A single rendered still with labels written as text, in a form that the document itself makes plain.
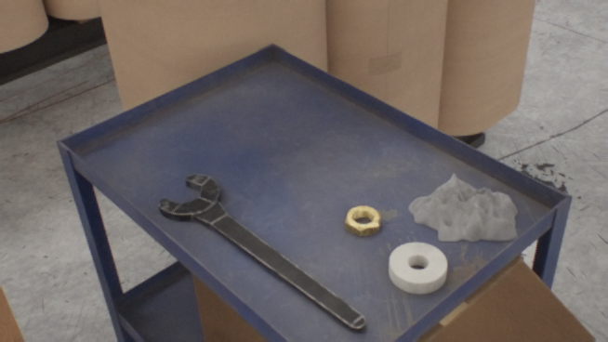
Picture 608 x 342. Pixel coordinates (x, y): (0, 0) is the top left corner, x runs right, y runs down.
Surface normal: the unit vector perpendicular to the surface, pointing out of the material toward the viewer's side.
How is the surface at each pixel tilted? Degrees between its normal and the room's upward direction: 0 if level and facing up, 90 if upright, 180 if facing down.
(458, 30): 90
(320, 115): 0
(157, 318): 0
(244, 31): 90
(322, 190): 0
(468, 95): 90
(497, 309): 26
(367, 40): 90
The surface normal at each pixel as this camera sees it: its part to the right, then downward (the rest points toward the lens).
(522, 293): 0.27, -0.53
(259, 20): 0.69, 0.42
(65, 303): -0.04, -0.79
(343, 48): -0.26, 0.59
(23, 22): 0.84, 0.30
